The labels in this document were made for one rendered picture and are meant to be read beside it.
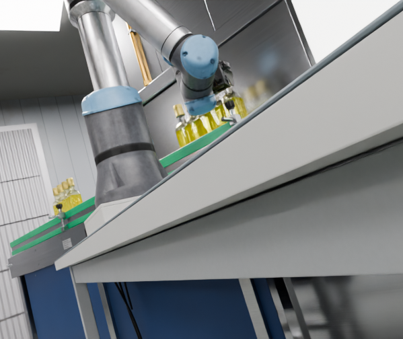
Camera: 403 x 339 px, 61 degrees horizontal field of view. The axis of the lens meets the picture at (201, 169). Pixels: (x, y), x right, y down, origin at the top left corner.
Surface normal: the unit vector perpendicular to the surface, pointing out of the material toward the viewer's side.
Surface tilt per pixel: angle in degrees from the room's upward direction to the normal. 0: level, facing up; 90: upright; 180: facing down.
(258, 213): 90
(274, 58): 90
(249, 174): 90
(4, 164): 90
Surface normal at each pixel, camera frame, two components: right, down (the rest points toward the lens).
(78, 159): 0.44, -0.29
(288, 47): -0.64, 0.07
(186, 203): -0.85, 0.18
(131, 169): 0.09, -0.51
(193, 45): 0.07, -0.20
